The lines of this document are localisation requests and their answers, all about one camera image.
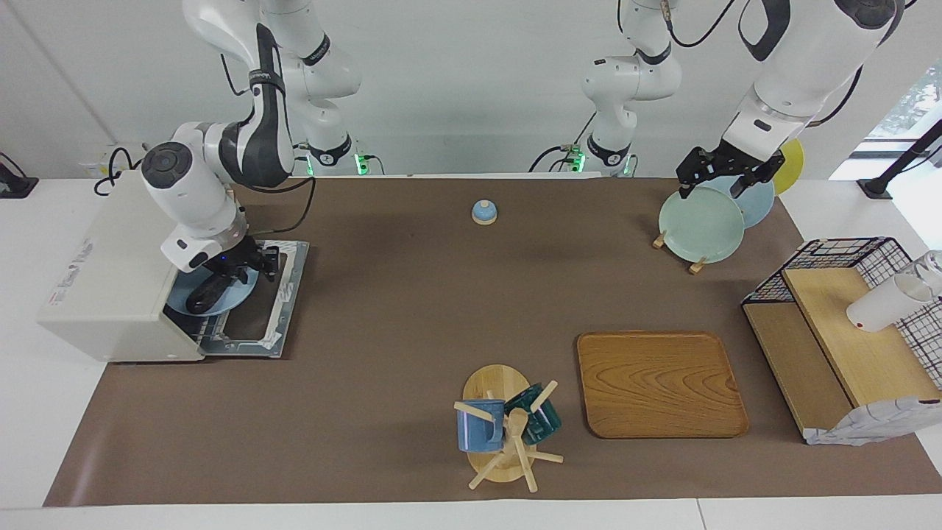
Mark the white power strip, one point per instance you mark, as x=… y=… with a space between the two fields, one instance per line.
x=99 y=158

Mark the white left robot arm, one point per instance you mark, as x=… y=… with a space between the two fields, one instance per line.
x=809 y=59

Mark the glass oven door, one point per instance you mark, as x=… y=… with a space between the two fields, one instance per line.
x=291 y=294

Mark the yellow plate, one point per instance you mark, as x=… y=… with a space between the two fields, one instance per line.
x=791 y=169

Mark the black clamp mount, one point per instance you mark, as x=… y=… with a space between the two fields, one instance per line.
x=15 y=188

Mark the clear glass cup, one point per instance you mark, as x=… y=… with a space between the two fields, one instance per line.
x=933 y=266

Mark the dark purple eggplant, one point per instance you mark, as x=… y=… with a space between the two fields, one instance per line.
x=202 y=300

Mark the dark green mug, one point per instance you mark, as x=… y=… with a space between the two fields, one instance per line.
x=544 y=423

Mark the blue plate in rack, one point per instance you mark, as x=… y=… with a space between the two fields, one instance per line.
x=758 y=207

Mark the wooden plate rack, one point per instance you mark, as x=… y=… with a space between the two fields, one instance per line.
x=659 y=240

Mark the light blue round plate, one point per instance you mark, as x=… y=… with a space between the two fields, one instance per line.
x=239 y=299

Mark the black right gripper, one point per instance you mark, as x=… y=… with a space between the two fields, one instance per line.
x=239 y=256

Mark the white cup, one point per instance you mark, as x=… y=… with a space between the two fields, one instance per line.
x=883 y=305

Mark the small blue call bell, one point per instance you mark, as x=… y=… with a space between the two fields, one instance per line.
x=484 y=213

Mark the pale green plate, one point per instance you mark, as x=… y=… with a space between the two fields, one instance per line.
x=699 y=224

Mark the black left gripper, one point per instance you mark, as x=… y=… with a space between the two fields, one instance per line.
x=725 y=162

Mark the brown table mat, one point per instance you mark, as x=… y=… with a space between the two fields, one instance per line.
x=441 y=331

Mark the wooden serving tray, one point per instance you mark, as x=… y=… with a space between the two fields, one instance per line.
x=662 y=383

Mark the blue mug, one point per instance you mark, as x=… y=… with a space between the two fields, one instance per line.
x=475 y=430

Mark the wooden mug tree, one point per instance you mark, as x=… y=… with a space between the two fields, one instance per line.
x=497 y=383

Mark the white toaster oven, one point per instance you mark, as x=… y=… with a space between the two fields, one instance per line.
x=110 y=280

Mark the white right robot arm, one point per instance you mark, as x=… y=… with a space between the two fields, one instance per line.
x=191 y=184

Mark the grey patterned cloth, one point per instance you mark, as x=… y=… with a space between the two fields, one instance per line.
x=868 y=423

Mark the wooden two-tier shelf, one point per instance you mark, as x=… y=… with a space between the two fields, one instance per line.
x=868 y=353

